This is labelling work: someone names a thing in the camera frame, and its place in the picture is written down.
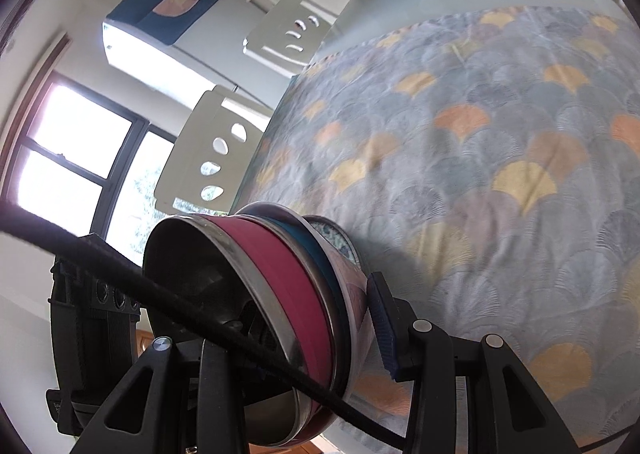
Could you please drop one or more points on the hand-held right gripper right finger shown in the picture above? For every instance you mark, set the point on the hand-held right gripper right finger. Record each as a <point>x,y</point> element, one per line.
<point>385,329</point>

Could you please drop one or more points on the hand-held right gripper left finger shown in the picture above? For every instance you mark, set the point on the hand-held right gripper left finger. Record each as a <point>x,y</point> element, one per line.
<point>215,384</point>

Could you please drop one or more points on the teal steel bowl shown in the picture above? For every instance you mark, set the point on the teal steel bowl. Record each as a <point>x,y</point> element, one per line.
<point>310,254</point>

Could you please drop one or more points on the blue floral plate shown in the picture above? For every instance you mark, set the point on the blue floral plate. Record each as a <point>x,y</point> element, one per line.
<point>332,234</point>

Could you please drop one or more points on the magenta steel bowl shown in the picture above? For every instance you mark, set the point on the magenta steel bowl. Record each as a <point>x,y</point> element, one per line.
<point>280,284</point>

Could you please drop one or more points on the fan-patterned tablecloth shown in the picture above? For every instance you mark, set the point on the fan-patterned tablecloth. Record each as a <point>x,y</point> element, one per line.
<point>475,184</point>

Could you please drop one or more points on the dark-framed window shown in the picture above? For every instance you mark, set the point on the dark-framed window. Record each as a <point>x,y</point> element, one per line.
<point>107,168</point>

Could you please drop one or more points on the white chair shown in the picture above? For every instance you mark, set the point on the white chair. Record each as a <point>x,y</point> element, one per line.
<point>200,143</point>
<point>280,28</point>

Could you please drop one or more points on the blue cloth cover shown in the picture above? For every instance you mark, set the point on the blue cloth cover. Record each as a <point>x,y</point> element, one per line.
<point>150,8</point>

